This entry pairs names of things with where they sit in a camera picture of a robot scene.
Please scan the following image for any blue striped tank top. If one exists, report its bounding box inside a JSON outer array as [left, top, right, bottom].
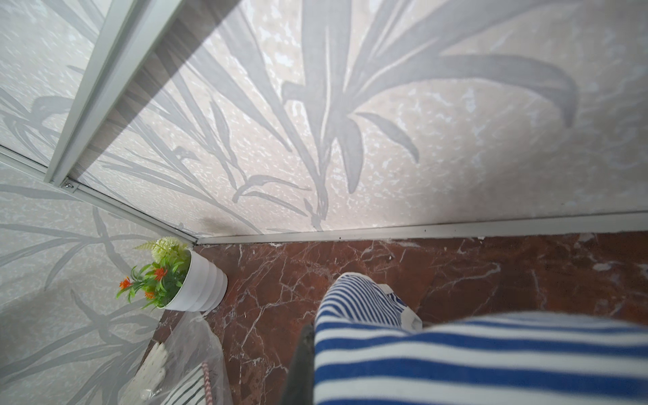
[[313, 273, 647, 404]]

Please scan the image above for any white pot with plant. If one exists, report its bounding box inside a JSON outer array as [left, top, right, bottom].
[[116, 236, 229, 312]]

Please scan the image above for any white work glove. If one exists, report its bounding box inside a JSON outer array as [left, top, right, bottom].
[[118, 343, 168, 405]]

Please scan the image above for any clear vacuum bag blue zipper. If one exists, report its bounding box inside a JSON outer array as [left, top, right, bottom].
[[148, 312, 233, 404]]

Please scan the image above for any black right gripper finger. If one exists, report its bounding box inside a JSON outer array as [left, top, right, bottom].
[[279, 324, 315, 405]]

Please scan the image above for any black striped garment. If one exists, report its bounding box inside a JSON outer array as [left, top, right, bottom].
[[162, 362, 214, 405]]

